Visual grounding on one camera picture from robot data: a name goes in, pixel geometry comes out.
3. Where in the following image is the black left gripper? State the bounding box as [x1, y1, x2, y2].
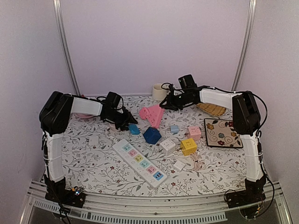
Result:
[107, 109, 138, 131]

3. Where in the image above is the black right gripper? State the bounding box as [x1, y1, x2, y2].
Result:
[161, 91, 191, 111]

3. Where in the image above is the light blue cube plug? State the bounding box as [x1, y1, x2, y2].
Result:
[128, 124, 140, 135]

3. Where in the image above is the pink wedge power socket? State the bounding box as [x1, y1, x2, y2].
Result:
[139, 105, 164, 129]

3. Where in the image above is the pale blue cube plug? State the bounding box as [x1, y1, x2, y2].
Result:
[170, 125, 179, 133]

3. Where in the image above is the dark blue cube socket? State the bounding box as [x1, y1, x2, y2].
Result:
[143, 127, 162, 145]

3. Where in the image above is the pink cube socket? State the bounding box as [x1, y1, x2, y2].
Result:
[187, 126, 201, 141]

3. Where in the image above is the white tiger cube socket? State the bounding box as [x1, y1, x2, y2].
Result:
[159, 139, 176, 156]

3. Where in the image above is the yellow cube socket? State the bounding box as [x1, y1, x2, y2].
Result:
[180, 138, 197, 156]

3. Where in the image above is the white multicolour power strip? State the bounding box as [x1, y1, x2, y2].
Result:
[112, 139, 168, 189]

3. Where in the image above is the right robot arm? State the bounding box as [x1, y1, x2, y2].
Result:
[160, 86, 266, 203]

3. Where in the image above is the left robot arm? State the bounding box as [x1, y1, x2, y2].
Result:
[39, 91, 168, 203]

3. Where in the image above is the white ceramic mug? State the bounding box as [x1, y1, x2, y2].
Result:
[152, 83, 169, 101]

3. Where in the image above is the woven bamboo tray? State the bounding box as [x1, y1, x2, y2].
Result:
[196, 103, 227, 117]

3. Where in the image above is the white flat charger adapter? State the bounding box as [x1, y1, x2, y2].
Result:
[173, 161, 186, 172]

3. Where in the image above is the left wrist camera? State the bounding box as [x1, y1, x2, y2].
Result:
[105, 91, 123, 110]

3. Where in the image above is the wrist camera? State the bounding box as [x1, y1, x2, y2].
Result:
[178, 74, 197, 89]
[105, 91, 123, 110]

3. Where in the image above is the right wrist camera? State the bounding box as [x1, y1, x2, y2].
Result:
[178, 74, 197, 89]

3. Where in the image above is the pink bundled charger cable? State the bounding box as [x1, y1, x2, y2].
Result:
[189, 153, 207, 172]

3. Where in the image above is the aluminium front rail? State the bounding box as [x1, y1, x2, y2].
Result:
[20, 181, 295, 224]

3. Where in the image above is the aluminium corner post right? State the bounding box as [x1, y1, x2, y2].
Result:
[231, 0, 257, 91]

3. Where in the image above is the aluminium corner post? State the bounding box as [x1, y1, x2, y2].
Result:
[231, 0, 257, 91]
[53, 0, 81, 95]

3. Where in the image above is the aluminium corner post left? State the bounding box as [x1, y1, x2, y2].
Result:
[53, 0, 81, 95]

